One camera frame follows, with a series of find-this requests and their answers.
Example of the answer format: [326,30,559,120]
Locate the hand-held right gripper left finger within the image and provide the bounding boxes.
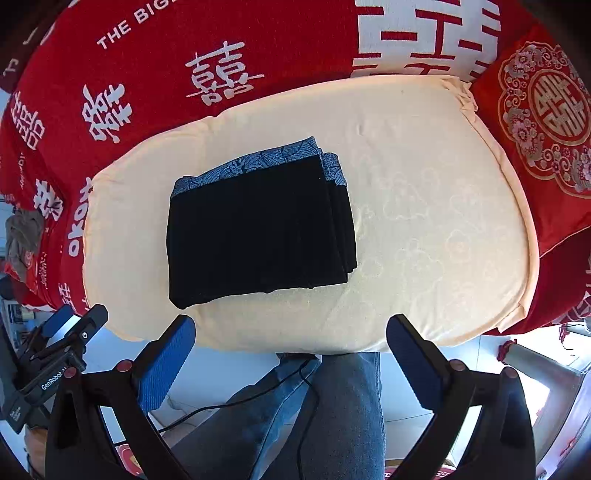
[45,314,198,480]

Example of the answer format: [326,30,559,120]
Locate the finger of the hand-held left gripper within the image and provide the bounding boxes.
[34,304,78,345]
[48,304,110,357]

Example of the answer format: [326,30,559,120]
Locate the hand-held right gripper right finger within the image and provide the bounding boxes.
[385,313,537,480]

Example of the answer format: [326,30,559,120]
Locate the black pants with blue waistband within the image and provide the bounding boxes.
[167,136,359,311]

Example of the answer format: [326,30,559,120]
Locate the person's right leg in jeans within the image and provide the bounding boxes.
[277,351,387,480]

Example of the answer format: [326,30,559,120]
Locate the person's leg in jeans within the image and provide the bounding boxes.
[277,351,387,480]
[170,353,324,480]

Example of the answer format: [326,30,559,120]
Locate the brown crumpled cloth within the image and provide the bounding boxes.
[6,210,47,278]

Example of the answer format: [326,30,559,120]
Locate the person's left leg in jeans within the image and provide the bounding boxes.
[170,353,324,480]

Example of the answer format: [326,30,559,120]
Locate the red embroidered pillow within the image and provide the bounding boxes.
[470,25,591,260]

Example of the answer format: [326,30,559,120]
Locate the red printed blanket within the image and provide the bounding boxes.
[0,0,591,337]

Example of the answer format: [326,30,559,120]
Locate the black cable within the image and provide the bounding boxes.
[159,353,324,480]

